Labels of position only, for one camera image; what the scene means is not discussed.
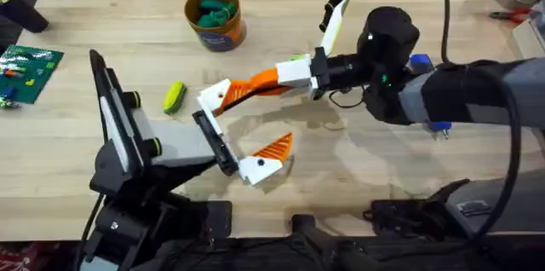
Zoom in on green and yellow vegetable toy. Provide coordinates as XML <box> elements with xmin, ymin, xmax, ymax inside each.
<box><xmin>163</xmin><ymin>81</ymin><xmax>188</xmax><ymax>116</ymax></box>

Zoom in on red pliers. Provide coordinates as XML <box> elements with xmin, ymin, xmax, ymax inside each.
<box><xmin>488</xmin><ymin>6</ymin><xmax>533</xmax><ymax>25</ymax></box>

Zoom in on wrist flat plate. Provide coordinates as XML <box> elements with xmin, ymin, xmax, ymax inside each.
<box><xmin>88</xmin><ymin>48</ymin><xmax>146</xmax><ymax>175</ymax></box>
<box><xmin>318</xmin><ymin>0</ymin><xmax>353</xmax><ymax>57</ymax></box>

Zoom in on black block with yellow label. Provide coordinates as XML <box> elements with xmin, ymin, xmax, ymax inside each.
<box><xmin>0</xmin><ymin>0</ymin><xmax>50</xmax><ymax>34</ymax></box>

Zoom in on blue electric screwdriver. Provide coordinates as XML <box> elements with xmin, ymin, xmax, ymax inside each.
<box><xmin>409</xmin><ymin>52</ymin><xmax>453</xmax><ymax>142</ymax></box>

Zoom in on thick black cable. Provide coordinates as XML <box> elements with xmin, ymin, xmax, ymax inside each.
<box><xmin>468</xmin><ymin>61</ymin><xmax>524</xmax><ymax>242</ymax></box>
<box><xmin>434</xmin><ymin>0</ymin><xmax>453</xmax><ymax>64</ymax></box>
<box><xmin>72</xmin><ymin>193</ymin><xmax>106</xmax><ymax>271</ymax></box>

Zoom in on orange ribbed wedge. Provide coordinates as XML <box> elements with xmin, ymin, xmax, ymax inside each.
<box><xmin>214</xmin><ymin>79</ymin><xmax>261</xmax><ymax>118</ymax></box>

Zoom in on black rail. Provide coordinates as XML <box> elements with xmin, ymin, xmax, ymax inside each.
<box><xmin>144</xmin><ymin>213</ymin><xmax>545</xmax><ymax>271</ymax></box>

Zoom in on pale box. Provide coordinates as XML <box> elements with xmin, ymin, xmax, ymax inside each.
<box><xmin>510</xmin><ymin>9</ymin><xmax>545</xmax><ymax>60</ymax></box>

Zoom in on left wrist flat plate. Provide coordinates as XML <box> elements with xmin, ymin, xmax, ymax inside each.
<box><xmin>88</xmin><ymin>48</ymin><xmax>146</xmax><ymax>175</ymax></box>

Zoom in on green board with blocks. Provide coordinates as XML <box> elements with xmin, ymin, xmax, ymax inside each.
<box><xmin>0</xmin><ymin>44</ymin><xmax>65</xmax><ymax>110</ymax></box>

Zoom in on thin black wire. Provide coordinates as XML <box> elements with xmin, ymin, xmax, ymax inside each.
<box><xmin>328</xmin><ymin>87</ymin><xmax>368</xmax><ymax>110</ymax></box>

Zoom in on right wrist flat plate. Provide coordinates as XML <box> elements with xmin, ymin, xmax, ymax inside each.
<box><xmin>318</xmin><ymin>0</ymin><xmax>353</xmax><ymax>57</ymax></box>

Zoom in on orange tub with green toys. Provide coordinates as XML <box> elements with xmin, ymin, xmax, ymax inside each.
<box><xmin>184</xmin><ymin>0</ymin><xmax>248</xmax><ymax>53</ymax></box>

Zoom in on red patterned cloth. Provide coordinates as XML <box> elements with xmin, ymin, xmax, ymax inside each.
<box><xmin>0</xmin><ymin>241</ymin><xmax>59</xmax><ymax>271</ymax></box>

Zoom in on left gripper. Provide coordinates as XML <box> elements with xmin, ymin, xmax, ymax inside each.
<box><xmin>89</xmin><ymin>78</ymin><xmax>295</xmax><ymax>199</ymax></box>

